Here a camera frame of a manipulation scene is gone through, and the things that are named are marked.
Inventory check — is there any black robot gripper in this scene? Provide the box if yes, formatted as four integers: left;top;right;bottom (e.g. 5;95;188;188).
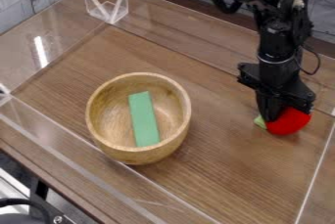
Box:
239;55;315;122

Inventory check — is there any red plush fruit green stem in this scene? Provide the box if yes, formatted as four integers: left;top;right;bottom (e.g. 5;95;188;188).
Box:
253;108;311;135

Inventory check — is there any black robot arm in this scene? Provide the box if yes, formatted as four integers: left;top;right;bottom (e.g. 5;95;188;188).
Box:
236;0;315;122

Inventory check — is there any green rectangular block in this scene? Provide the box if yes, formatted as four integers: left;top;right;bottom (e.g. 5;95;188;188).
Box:
129;91;159;147

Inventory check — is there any round wooden bowl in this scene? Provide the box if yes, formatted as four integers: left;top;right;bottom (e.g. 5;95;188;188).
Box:
84;72;192;165

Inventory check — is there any black metal table leg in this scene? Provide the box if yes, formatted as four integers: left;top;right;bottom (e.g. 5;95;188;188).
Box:
28;178;72;224

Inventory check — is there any black cable under table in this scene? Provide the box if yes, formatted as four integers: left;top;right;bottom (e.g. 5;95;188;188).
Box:
0;198;52;224

